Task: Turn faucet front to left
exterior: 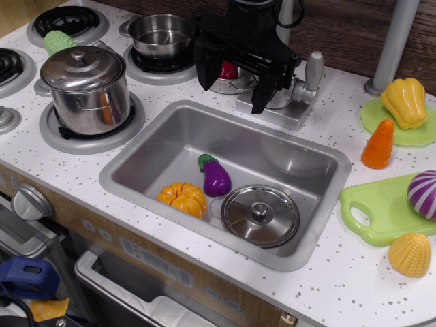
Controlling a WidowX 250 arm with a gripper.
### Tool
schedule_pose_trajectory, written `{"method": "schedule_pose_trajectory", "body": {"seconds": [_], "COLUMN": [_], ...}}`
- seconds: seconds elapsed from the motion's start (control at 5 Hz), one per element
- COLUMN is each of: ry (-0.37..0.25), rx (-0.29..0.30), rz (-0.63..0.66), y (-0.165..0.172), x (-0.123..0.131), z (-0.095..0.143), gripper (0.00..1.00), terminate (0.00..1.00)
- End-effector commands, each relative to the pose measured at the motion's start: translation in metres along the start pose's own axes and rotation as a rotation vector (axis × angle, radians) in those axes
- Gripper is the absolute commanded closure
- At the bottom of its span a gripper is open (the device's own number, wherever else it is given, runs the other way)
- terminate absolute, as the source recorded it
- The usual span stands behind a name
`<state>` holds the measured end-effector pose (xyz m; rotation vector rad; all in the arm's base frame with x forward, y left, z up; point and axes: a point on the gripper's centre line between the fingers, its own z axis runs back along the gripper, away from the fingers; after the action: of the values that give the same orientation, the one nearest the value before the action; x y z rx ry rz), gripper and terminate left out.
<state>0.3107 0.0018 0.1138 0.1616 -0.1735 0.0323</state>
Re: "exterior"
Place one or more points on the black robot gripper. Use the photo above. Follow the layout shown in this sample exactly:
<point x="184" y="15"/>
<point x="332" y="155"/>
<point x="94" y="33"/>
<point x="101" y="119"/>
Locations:
<point x="248" y="40"/>

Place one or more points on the silver toy faucet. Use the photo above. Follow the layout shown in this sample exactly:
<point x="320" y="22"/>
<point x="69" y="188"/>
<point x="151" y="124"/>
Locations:
<point x="289" y="108"/>

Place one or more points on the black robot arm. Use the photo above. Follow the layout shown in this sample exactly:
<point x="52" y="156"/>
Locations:
<point x="252" y="10"/>

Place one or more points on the red toy vegetable in bowl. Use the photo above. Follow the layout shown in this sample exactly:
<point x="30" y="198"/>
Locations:
<point x="229" y="71"/>

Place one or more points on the small steel bowl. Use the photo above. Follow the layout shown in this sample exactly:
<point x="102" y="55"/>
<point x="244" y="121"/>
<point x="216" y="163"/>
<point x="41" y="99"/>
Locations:
<point x="246" y="81"/>

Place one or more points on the back right stove burner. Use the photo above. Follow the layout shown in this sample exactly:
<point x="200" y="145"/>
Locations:
<point x="160" y="72"/>

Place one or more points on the stove burner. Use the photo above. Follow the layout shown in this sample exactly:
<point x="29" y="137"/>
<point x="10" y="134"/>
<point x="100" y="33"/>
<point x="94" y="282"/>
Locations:
<point x="87" y="145"/>
<point x="160" y="72"/>
<point x="83" y="24"/>
<point x="17" y="71"/>

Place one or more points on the grey vertical pole centre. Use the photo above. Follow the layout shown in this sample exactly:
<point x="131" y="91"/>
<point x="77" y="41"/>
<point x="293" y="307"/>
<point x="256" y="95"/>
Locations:
<point x="285" y="18"/>

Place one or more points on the grey vertical pole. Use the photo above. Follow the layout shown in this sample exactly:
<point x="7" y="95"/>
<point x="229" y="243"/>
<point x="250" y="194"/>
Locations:
<point x="392" y="51"/>
<point x="285" y="18"/>

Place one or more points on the small open steel pot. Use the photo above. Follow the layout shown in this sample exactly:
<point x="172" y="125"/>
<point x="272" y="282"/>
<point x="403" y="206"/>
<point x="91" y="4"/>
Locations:
<point x="160" y="36"/>

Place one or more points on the purple toy eggplant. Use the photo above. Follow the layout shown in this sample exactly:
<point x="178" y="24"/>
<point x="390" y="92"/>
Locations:
<point x="217" y="181"/>

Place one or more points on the orange toy pumpkin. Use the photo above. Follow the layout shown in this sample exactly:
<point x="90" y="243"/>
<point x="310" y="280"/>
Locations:
<point x="185" y="197"/>

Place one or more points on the light green toy plate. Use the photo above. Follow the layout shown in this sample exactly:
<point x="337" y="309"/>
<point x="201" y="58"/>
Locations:
<point x="373" y="113"/>

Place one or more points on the steel pot lid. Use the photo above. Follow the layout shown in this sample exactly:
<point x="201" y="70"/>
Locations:
<point x="260" y="214"/>

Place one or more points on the large steel pot with lid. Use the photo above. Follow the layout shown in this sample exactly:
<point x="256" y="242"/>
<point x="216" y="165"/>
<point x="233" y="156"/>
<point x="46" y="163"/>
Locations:
<point x="89" y="89"/>

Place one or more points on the front stove burner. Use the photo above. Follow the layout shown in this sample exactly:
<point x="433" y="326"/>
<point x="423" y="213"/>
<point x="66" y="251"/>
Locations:
<point x="87" y="145"/>

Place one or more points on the back left stove burner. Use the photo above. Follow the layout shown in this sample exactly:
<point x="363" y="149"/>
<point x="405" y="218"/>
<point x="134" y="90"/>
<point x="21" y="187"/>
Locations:
<point x="83" y="24"/>

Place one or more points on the orange toy carrot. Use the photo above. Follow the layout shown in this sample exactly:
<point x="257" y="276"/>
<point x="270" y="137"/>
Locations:
<point x="377" y="153"/>

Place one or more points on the yellow toy bell pepper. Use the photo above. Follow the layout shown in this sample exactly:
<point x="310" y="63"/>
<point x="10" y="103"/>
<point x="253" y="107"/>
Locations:
<point x="405" y="101"/>

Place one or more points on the grey vertical pole right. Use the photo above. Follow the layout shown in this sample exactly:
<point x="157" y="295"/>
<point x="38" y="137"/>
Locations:
<point x="392" y="51"/>

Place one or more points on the green toy corn husk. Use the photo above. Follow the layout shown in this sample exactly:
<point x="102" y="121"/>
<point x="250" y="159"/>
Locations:
<point x="56" y="41"/>

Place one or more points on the green toy cutting board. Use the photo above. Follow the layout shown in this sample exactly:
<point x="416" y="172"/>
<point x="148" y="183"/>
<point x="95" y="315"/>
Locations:
<point x="379" y="212"/>

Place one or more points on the far left stove burner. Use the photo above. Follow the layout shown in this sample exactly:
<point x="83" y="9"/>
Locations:
<point x="17" y="71"/>

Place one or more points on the purple white toy onion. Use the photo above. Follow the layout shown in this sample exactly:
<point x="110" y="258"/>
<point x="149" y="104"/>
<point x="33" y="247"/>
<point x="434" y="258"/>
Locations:
<point x="421" y="194"/>

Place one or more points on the silver stove knob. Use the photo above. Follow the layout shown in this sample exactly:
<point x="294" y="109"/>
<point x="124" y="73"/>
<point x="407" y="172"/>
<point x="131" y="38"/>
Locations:
<point x="29" y="204"/>

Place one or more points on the yellow toy corn piece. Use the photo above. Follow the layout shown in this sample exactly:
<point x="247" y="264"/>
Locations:
<point x="411" y="254"/>

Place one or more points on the blue clamp tool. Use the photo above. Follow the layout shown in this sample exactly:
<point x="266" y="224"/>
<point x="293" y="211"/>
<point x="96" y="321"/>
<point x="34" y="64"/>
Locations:
<point x="28" y="278"/>

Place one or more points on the silver faucet handle lever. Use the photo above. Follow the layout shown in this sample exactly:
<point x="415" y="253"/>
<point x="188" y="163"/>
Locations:
<point x="314" y="70"/>

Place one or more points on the silver oven door handle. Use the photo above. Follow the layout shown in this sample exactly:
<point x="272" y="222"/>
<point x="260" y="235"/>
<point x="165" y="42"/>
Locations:
<point x="160" y="311"/>

